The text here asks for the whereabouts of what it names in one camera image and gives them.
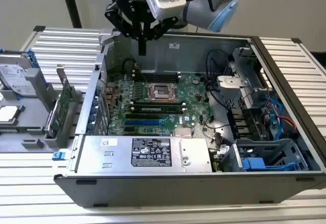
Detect black RAM slot bank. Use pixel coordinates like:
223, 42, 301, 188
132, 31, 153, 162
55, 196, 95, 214
141, 72, 182, 83
129, 99, 187, 115

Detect green graphics card black cooler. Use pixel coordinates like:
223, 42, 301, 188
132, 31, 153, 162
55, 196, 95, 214
43, 65, 77, 139

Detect long black expansion slot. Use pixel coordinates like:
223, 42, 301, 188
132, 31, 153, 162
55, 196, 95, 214
124, 114, 161, 120

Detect red yellow power wires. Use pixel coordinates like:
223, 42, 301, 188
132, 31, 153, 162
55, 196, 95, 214
276, 115, 297, 131

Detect blue plastic disk tray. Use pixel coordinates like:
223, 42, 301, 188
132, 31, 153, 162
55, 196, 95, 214
241, 157, 303, 172

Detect green motherboard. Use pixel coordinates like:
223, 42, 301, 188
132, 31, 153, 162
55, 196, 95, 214
100, 70, 218, 137

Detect grey open PC case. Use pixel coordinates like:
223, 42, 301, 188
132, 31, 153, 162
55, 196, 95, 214
53, 27, 326, 209

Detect blue plastic case latch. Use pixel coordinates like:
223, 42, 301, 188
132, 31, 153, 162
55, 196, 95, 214
51, 151, 67, 161

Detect CPU socket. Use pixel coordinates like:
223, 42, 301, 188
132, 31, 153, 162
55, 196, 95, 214
147, 82, 178, 100

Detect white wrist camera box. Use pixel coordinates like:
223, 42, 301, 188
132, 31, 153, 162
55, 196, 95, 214
144, 0, 187, 21

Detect silver metal drive bracket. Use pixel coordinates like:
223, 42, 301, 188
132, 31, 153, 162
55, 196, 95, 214
215, 46, 275, 110

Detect blue data wire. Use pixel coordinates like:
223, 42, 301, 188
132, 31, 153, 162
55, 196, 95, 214
263, 93, 285, 142

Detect hard disk in blue carrier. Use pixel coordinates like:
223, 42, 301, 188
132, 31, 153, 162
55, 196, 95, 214
0, 47, 43, 100

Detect black RAM stick white label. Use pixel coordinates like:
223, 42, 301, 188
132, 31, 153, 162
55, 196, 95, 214
133, 106, 184, 115

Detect metal CPU socket cover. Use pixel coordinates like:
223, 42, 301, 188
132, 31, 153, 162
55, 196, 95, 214
147, 82, 178, 100

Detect silver CPU chip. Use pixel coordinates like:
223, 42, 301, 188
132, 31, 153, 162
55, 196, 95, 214
0, 105, 20, 123

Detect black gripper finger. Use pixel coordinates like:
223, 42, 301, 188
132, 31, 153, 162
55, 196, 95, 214
142, 17, 179, 56
104, 3, 143, 56

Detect green RAM stick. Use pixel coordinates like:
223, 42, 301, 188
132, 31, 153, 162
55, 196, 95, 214
0, 124, 43, 131

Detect grey plastic parts rack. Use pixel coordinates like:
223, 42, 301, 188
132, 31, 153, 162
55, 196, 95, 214
0, 67, 86, 154

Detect grey plastic disk bay cage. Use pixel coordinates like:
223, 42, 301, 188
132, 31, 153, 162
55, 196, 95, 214
219, 137, 311, 173

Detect silver chipset heatsink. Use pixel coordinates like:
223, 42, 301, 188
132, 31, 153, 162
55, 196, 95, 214
174, 128, 193, 137

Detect silver power supply unit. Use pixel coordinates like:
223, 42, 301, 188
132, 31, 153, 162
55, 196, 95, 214
74, 135, 213, 174

